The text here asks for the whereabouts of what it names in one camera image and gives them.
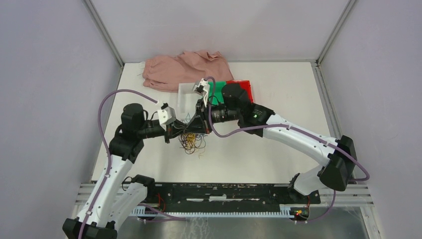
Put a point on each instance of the white plastic bin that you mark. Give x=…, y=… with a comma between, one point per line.
x=186, y=100

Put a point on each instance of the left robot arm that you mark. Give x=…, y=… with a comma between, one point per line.
x=104, y=212

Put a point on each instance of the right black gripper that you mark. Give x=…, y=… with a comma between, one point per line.
x=200, y=127

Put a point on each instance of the white slotted cable duct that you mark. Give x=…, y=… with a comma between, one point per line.
x=283, y=212

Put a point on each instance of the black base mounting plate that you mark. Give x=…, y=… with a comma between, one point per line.
x=225, y=197

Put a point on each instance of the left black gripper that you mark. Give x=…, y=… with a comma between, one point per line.
x=176, y=128

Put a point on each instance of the red plastic bin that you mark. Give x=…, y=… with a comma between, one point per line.
x=244, y=84

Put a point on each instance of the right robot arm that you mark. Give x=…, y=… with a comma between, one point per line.
x=335, y=157

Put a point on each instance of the green plastic bin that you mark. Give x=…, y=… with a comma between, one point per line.
x=217, y=97

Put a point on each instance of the pink crumpled cloth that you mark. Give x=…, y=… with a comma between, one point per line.
x=165, y=73

